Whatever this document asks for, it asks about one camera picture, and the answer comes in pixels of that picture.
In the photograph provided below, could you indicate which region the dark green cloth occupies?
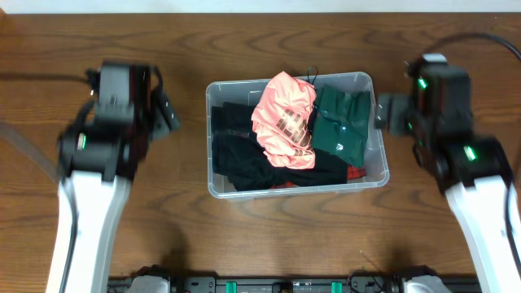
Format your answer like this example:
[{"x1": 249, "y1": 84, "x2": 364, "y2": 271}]
[{"x1": 311, "y1": 72, "x2": 372, "y2": 167}]

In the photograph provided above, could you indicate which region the red black plaid shirt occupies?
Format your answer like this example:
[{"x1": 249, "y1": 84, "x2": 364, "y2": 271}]
[{"x1": 272, "y1": 165, "x2": 366, "y2": 189}]

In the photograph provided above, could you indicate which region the black garment with tape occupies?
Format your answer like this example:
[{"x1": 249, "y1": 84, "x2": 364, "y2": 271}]
[{"x1": 211, "y1": 102, "x2": 284, "y2": 191}]

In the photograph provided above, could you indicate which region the pink garment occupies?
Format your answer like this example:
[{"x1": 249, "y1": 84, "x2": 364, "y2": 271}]
[{"x1": 252, "y1": 72, "x2": 317, "y2": 169}]

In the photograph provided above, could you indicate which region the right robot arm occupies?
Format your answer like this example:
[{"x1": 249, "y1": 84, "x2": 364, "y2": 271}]
[{"x1": 374, "y1": 53, "x2": 520, "y2": 292}]

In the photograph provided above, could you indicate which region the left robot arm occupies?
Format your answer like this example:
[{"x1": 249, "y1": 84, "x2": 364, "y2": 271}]
[{"x1": 46, "y1": 62, "x2": 181, "y2": 292}]

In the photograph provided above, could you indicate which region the clear plastic storage bin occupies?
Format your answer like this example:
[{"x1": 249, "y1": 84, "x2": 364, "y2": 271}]
[{"x1": 205, "y1": 72, "x2": 390, "y2": 201}]

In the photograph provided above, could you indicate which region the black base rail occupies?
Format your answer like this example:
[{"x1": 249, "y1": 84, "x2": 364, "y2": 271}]
[{"x1": 106, "y1": 265, "x2": 481, "y2": 293}]

